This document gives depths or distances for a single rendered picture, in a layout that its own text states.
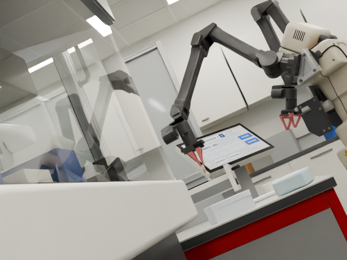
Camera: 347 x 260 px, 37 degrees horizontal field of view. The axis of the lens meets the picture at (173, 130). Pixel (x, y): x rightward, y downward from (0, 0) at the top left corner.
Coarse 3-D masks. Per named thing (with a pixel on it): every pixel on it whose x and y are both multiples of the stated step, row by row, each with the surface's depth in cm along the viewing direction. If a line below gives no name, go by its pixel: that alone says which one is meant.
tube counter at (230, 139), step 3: (228, 138) 316; (231, 138) 316; (234, 138) 316; (219, 141) 312; (222, 141) 312; (225, 141) 312; (228, 141) 313; (231, 141) 313; (213, 144) 308; (216, 144) 309; (219, 144) 309; (222, 144) 309
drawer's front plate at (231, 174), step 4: (228, 164) 205; (224, 168) 197; (228, 168) 196; (228, 172) 196; (232, 172) 208; (228, 176) 196; (232, 176) 196; (232, 180) 196; (232, 184) 196; (236, 184) 197; (236, 188) 195; (240, 188) 211
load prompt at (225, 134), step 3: (225, 132) 321; (216, 135) 317; (219, 135) 318; (222, 135) 318; (225, 135) 318; (228, 135) 319; (207, 138) 313; (210, 138) 314; (213, 138) 314; (216, 138) 314; (219, 138) 315; (204, 141) 310; (207, 141) 311; (210, 141) 311; (213, 141) 311; (204, 144) 307
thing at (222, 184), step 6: (216, 180) 199; (222, 180) 198; (228, 180) 198; (198, 186) 200; (204, 186) 199; (210, 186) 199; (216, 186) 198; (222, 186) 198; (228, 186) 198; (192, 192) 200; (198, 192) 199; (204, 192) 199; (210, 192) 198; (216, 192) 198; (222, 192) 198; (192, 198) 199; (198, 198) 199; (204, 198) 199; (210, 198) 201
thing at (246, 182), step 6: (240, 168) 309; (222, 174) 306; (240, 174) 308; (246, 174) 310; (240, 180) 306; (246, 180) 308; (246, 186) 307; (252, 186) 309; (228, 192) 305; (234, 192) 301; (252, 192) 307
